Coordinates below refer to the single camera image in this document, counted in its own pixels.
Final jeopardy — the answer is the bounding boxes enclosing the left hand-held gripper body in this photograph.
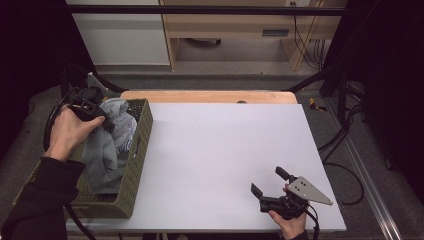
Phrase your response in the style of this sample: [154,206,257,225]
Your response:
[67,73,109,123]

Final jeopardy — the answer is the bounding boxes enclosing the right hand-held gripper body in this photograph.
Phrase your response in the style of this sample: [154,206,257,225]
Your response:
[259,175,334,221]

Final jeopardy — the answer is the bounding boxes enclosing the grey cloth garment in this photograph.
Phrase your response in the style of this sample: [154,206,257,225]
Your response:
[81,97,138,194]

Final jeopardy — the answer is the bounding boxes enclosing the green woven basket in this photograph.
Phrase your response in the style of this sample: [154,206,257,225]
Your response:
[13,98,154,220]

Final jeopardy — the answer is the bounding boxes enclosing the person's right hand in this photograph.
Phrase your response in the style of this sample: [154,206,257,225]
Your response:
[268,185,308,240]

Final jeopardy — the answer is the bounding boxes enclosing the person's left hand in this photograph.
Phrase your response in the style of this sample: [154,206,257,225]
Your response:
[43,104,106,163]

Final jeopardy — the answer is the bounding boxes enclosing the white cabinet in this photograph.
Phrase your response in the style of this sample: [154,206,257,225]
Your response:
[65,0,171,66]

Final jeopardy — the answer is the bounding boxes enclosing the yellow black tool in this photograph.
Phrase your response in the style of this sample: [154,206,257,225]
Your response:
[308,97,328,113]

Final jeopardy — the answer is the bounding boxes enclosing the black stand leg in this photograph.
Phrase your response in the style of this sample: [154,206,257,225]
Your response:
[283,65,338,94]

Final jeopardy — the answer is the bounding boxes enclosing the wooden board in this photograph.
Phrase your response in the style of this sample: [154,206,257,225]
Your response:
[119,89,298,105]

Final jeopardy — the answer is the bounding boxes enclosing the wooden desk with drawer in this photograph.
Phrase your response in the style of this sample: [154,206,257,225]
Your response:
[159,0,348,72]

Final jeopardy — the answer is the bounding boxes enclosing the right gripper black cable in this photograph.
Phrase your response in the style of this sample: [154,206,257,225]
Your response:
[303,203,321,240]

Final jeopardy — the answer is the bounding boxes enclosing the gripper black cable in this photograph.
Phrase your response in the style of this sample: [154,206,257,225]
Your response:
[303,203,321,240]
[43,87,81,152]

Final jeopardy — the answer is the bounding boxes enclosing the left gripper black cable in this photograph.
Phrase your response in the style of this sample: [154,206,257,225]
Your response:
[43,87,81,152]

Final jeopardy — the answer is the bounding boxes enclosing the black floor cables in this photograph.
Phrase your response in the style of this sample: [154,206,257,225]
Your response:
[317,83,366,206]

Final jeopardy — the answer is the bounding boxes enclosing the metal floor rail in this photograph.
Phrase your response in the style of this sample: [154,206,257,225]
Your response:
[325,98,404,240]

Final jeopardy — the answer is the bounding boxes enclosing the hanging black cables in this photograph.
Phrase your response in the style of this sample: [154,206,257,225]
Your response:
[291,1,326,71]

